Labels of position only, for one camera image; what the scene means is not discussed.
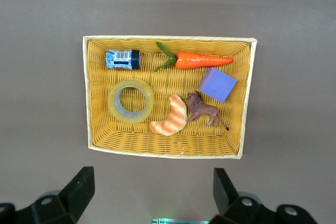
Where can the yellow wicker basket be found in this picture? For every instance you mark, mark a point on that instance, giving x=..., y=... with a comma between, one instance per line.
x=168, y=83

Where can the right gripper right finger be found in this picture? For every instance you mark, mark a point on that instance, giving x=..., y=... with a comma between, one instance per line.
x=236, y=208

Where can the orange toy carrot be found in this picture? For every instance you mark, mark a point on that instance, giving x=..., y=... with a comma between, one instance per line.
x=197, y=60

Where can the blue labelled black-capped can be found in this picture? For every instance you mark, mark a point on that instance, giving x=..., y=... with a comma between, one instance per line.
x=120, y=60

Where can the purple foam cube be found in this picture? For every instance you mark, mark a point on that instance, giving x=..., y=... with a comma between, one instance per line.
x=216, y=85

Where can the brown toy lion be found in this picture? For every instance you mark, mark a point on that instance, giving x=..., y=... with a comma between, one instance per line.
x=202, y=110

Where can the clear packing tape roll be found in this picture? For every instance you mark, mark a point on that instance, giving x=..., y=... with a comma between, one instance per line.
x=112, y=102

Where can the striped toy croissant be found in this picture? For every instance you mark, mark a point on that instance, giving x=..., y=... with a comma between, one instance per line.
x=176, y=119

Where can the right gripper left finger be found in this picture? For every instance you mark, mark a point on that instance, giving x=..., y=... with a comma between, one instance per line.
x=68, y=203

